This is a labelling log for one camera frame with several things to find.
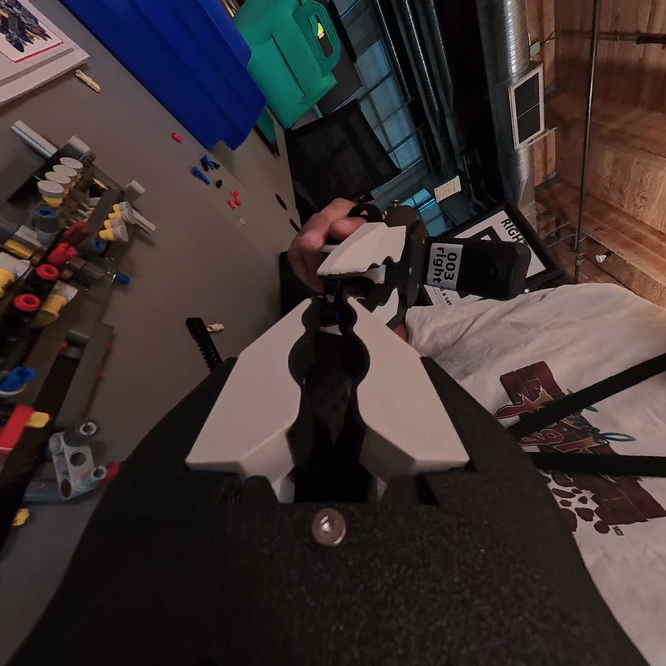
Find black toothed rack piece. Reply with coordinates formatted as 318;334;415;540
186;317;225;373

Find black shoulder strap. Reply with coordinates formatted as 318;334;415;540
531;452;666;478
508;353;666;439

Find small black beam piece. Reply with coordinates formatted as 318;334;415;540
312;277;347;334

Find building instruction booklet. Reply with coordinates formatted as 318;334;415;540
0;0;91;108

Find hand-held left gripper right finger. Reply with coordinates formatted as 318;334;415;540
342;298;470;501

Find white paper note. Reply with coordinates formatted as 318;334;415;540
432;175;463;204

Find loose small connector pins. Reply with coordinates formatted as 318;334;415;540
171;131;245;210

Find green fabric tote bag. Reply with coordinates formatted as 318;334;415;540
233;0;342;157

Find silver ventilation duct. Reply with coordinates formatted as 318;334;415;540
488;0;548;210

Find black office chair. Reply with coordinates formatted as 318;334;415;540
283;99;401;231

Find metal pole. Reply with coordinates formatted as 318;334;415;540
572;0;603;285

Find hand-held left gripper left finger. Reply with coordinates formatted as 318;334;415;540
186;297;314;501

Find blue plastic bin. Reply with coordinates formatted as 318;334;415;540
60;0;268;152

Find toy car chassis model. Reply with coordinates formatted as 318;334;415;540
0;120;157;527

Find person's right hand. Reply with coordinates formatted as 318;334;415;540
288;198;366;292

